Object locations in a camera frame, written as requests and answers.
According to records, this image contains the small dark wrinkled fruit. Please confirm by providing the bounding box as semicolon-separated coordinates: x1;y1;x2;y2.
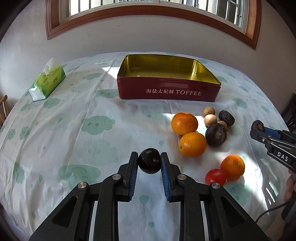
251;120;264;132

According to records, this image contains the brown longan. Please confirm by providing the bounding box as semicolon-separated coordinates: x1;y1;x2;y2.
217;120;228;130

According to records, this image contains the orange mandarin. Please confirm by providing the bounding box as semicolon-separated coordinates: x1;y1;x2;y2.
171;112;198;136
179;132;207;158
220;154;245;182

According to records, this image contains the dark wrinkled passion fruit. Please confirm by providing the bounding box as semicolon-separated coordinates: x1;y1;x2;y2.
218;110;235;126

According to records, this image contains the large dark passion fruit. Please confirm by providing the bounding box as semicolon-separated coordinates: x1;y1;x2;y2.
205;123;227;147

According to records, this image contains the red tomato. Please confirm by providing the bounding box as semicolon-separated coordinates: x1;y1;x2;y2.
205;169;227;186

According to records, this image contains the pale longan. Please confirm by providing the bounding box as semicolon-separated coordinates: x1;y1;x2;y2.
204;114;217;127

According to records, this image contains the tan longan top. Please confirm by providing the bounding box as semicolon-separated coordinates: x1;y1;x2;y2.
203;106;215;117

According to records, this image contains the orange mandarin front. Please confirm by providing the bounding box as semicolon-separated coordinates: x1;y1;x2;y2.
179;132;207;158

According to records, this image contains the orange mandarin back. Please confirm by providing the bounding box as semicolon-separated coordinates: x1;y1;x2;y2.
171;112;198;136

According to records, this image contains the dark purple plum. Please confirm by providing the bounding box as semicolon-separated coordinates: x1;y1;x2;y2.
137;148;162;174

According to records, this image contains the person's hand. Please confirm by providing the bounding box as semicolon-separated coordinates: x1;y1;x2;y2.
283;170;295;202

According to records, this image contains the dark furniture right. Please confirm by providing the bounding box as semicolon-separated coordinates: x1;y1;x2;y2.
281;93;296;132

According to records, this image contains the white cloud pattern tablecloth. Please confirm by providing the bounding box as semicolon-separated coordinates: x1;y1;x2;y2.
1;53;288;240

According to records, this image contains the wooden chair left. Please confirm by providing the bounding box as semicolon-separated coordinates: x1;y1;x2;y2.
0;95;9;126

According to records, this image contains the red toffee tin box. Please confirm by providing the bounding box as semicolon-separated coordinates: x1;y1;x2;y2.
117;54;221;102

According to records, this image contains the green tissue pack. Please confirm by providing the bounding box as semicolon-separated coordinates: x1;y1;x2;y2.
29;58;66;101

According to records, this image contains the black cable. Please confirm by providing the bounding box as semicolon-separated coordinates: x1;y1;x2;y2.
255;199;292;224

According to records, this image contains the brown wooden window frame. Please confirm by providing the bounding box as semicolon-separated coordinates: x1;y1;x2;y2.
45;1;262;49

